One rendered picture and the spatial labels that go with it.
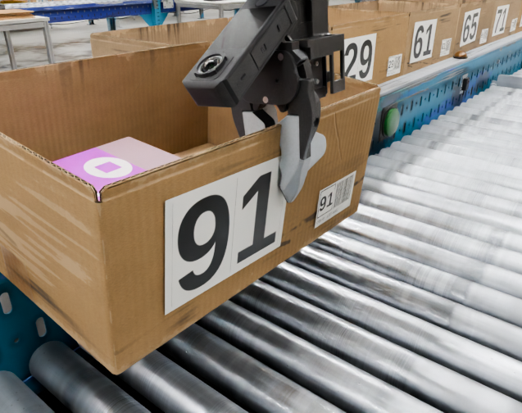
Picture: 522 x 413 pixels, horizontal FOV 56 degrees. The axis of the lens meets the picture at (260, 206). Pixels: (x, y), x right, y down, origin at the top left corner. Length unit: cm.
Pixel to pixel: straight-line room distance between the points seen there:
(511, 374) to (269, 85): 43
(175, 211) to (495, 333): 47
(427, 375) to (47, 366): 44
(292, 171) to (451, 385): 31
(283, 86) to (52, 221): 22
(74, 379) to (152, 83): 39
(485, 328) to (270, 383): 30
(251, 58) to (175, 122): 38
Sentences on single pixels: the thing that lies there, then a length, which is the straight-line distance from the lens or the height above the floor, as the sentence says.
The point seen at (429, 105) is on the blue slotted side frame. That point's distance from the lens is 163.
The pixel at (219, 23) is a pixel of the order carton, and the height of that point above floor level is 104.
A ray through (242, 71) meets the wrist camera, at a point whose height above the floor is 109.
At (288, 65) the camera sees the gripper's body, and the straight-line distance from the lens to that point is 43.
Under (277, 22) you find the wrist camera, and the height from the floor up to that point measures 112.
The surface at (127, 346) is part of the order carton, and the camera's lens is 42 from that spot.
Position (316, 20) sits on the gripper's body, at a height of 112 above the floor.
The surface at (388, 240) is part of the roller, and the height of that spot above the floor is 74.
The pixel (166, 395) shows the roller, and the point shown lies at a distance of 59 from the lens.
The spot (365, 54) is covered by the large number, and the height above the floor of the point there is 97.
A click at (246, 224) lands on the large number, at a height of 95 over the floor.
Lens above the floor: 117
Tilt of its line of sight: 26 degrees down
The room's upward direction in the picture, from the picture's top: straight up
